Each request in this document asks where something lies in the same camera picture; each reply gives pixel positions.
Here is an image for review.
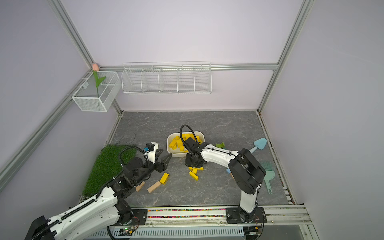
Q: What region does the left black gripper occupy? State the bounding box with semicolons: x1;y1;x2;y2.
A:
133;153;172;186

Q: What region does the long yellow block diagonal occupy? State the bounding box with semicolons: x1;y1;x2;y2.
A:
169;136;182;150

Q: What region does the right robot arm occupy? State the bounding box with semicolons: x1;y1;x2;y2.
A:
182;138;267;224

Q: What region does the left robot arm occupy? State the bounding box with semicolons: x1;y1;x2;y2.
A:
26;150;173;240

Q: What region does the white plastic bin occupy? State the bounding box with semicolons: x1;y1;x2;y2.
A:
167;132;194;158

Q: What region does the yellow rectangular block left pile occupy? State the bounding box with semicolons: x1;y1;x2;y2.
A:
160;173;170;185

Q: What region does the green arch block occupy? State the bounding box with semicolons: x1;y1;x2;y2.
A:
216;142;226;149

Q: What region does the natural wood long block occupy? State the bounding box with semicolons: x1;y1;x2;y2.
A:
148;181;162;194

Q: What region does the natural wood block lower left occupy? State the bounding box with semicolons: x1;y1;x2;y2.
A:
136;181;145;192

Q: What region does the green artificial grass mat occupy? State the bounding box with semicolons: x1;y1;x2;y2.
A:
82;145;128;198

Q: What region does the teal toy shovel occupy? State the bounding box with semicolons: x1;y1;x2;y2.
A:
250;138;268;153

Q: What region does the teal toy rake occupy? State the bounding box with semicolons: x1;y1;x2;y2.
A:
261;162;275;195

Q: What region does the artificial pink tulip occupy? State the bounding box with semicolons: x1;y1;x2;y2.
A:
92;63;106;98

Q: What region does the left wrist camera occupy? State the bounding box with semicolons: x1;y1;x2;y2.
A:
144;142;159;164

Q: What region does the white wire wall rack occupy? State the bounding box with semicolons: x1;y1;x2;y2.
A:
122;62;212;95

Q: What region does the white mesh wall basket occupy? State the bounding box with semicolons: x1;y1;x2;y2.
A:
72;72;122;112

